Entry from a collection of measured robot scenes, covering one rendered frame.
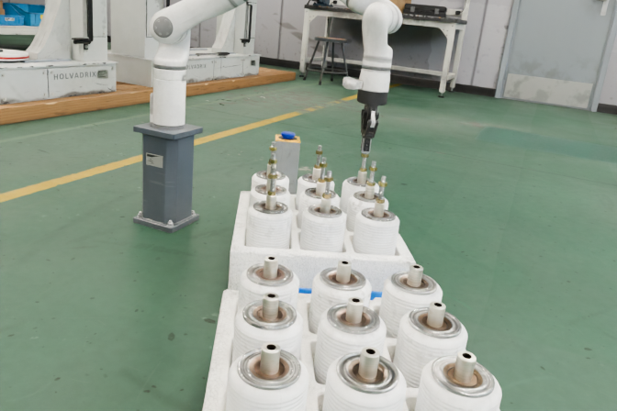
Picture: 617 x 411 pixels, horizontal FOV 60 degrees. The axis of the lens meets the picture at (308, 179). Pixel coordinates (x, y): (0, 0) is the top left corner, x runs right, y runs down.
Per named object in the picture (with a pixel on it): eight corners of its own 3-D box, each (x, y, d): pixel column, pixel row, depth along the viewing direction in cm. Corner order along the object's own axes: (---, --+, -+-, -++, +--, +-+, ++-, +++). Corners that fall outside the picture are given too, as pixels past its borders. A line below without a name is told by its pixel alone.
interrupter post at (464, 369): (455, 384, 64) (460, 361, 63) (449, 372, 67) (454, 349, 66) (475, 385, 64) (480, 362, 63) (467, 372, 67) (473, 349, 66)
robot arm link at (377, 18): (377, 71, 125) (395, 70, 132) (387, 2, 121) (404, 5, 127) (353, 67, 129) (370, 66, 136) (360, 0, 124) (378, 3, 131)
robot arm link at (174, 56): (162, 8, 154) (161, 69, 159) (148, 7, 145) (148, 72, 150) (193, 11, 153) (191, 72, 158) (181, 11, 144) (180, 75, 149)
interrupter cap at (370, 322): (329, 335, 72) (330, 330, 72) (323, 305, 79) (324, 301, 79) (384, 338, 72) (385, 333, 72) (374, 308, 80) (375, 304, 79)
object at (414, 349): (390, 449, 77) (409, 341, 72) (377, 403, 86) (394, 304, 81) (455, 451, 78) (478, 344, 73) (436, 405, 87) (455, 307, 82)
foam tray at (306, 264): (225, 327, 115) (229, 250, 109) (237, 249, 152) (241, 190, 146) (403, 336, 118) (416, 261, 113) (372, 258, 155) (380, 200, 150)
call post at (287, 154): (266, 243, 158) (274, 140, 149) (266, 234, 165) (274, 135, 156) (290, 244, 159) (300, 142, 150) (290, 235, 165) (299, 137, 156)
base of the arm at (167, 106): (145, 126, 156) (146, 66, 151) (166, 121, 164) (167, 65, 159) (172, 131, 153) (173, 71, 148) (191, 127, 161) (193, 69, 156)
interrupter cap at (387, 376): (340, 394, 60) (340, 390, 60) (332, 354, 68) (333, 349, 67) (405, 397, 61) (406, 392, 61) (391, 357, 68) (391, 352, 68)
